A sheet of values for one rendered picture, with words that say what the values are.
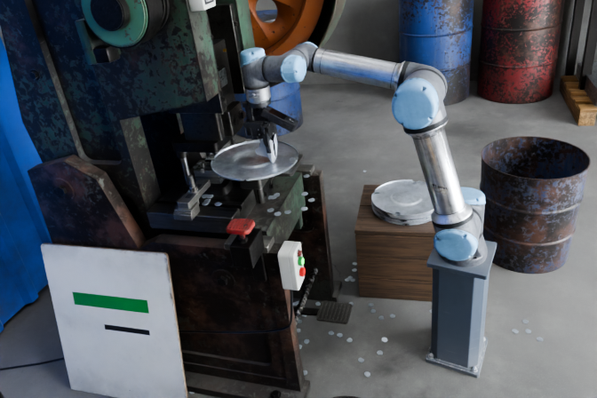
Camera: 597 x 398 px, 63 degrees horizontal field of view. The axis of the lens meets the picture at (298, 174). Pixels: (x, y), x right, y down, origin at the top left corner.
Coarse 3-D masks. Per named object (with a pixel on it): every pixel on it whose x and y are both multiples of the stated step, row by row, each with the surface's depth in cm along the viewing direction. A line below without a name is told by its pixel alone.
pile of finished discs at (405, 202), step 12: (396, 180) 216; (408, 180) 215; (384, 192) 209; (396, 192) 207; (408, 192) 206; (420, 192) 206; (372, 204) 206; (384, 204) 200; (396, 204) 199; (408, 204) 198; (420, 204) 197; (432, 204) 196; (384, 216) 196; (396, 216) 193; (408, 216) 191; (420, 216) 191
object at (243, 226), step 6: (234, 222) 132; (240, 222) 132; (246, 222) 131; (252, 222) 131; (228, 228) 130; (234, 228) 129; (240, 228) 129; (246, 228) 129; (234, 234) 129; (240, 234) 129; (246, 234) 128
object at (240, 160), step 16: (240, 144) 172; (256, 144) 171; (288, 144) 168; (224, 160) 162; (240, 160) 159; (256, 160) 158; (288, 160) 158; (224, 176) 150; (240, 176) 151; (256, 176) 150; (272, 176) 149
